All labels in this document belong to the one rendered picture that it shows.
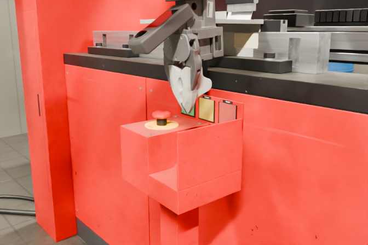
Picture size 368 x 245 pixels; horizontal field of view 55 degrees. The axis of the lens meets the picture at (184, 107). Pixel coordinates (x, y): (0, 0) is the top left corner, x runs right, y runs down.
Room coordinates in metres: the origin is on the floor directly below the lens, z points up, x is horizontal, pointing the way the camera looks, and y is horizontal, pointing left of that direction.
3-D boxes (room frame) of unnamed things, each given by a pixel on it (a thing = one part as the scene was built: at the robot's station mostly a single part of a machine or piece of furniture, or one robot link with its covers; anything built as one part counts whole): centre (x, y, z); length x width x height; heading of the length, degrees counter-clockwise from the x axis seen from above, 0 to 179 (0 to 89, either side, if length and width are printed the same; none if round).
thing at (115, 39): (1.43, 0.21, 0.92); 0.50 x 0.06 x 0.10; 42
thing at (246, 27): (1.01, -0.16, 0.99); 0.14 x 0.01 x 0.03; 42
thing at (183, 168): (0.69, 0.01, 0.75); 0.20 x 0.16 x 0.18; 39
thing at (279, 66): (0.95, -0.14, 0.89); 0.30 x 0.05 x 0.03; 42
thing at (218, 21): (0.92, -0.05, 1.00); 0.26 x 0.18 x 0.01; 132
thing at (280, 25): (0.99, -0.19, 0.98); 0.20 x 0.03 x 0.03; 42
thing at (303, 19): (1.12, -0.28, 1.01); 0.26 x 0.12 x 0.05; 132
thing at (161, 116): (0.72, 0.05, 0.79); 0.04 x 0.04 x 0.04
